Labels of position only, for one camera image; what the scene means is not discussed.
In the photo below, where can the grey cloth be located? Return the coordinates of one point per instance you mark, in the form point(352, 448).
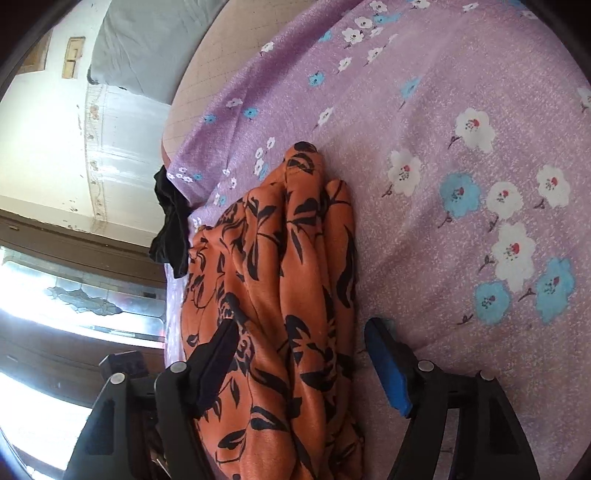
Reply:
point(147, 41)

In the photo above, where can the beige mattress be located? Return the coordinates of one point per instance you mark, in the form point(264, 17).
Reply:
point(207, 92)

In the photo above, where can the brown wall frame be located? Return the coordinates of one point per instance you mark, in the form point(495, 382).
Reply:
point(74, 57)
point(34, 53)

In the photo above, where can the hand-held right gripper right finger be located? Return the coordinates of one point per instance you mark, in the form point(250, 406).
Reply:
point(388, 364)

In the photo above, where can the black cloth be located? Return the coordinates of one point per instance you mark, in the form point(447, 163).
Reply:
point(173, 240)

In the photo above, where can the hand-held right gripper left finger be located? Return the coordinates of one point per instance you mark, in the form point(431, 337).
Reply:
point(214, 364)

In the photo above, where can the purple floral bedsheet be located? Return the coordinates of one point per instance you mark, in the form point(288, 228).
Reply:
point(415, 254)

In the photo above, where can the window with patterned glass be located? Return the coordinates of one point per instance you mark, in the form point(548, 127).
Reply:
point(69, 295)

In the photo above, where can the orange black floral garment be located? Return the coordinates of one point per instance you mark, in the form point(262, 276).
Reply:
point(286, 277)

